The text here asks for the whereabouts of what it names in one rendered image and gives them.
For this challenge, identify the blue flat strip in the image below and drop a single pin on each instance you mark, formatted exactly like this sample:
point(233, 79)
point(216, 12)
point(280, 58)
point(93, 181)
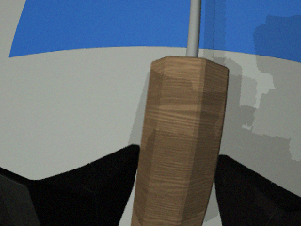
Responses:
point(269, 28)

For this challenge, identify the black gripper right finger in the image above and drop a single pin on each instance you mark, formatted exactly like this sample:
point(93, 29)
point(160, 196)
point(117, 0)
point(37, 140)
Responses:
point(245, 198)

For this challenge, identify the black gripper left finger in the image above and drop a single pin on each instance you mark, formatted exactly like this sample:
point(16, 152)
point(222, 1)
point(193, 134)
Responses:
point(95, 194)

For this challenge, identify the wooden-handled tool with grey metal shaft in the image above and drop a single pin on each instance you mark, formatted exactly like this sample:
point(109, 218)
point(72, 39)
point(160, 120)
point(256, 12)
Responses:
point(182, 132)

